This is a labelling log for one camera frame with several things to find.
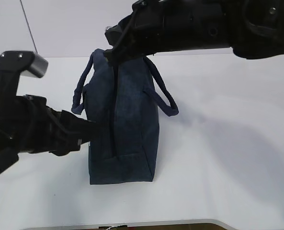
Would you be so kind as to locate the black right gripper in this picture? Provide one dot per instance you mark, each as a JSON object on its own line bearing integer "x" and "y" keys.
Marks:
{"x": 139, "y": 34}

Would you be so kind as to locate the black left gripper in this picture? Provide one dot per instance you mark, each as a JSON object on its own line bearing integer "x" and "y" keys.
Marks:
{"x": 43, "y": 129}

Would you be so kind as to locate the dark navy lunch bag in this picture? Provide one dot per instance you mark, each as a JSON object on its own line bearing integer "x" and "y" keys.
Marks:
{"x": 124, "y": 101}

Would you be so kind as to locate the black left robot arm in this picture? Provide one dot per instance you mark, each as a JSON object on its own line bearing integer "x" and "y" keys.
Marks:
{"x": 8, "y": 113}

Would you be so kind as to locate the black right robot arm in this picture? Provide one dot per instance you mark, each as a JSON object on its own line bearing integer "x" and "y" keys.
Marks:
{"x": 254, "y": 29}

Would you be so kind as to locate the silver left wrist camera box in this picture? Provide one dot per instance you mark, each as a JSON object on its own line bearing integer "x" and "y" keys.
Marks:
{"x": 27, "y": 63}

